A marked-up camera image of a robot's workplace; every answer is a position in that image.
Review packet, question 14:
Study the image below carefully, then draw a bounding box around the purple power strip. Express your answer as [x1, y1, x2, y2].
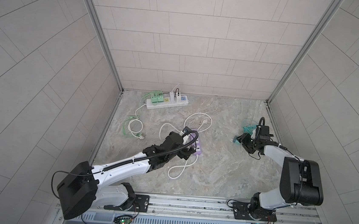
[189, 133, 202, 156]

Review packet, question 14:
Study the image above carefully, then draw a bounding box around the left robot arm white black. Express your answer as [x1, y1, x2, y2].
[52, 128, 199, 220]

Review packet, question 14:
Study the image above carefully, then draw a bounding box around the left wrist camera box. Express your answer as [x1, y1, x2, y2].
[180, 126, 192, 137]

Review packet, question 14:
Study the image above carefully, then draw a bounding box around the left circuit board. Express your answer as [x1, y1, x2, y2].
[113, 215, 133, 224]

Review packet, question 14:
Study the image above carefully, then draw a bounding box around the white purple strip cord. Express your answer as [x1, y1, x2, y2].
[155, 108, 214, 183]

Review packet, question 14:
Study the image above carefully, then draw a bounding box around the white multicolour power strip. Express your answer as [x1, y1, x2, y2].
[146, 94, 189, 109]

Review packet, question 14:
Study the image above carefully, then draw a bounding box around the teal charger plug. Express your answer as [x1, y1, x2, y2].
[233, 137, 241, 145]

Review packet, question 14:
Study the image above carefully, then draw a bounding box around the white charger with black cable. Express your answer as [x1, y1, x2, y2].
[175, 92, 182, 102]

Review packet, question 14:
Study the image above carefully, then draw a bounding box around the green charger plug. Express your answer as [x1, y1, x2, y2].
[157, 95, 165, 103]
[151, 96, 158, 104]

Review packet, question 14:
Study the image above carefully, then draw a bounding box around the aluminium mounting rail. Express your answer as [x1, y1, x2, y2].
[71, 193, 321, 224]

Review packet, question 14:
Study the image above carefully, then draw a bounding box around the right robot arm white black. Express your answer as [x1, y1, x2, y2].
[232, 125, 324, 221]

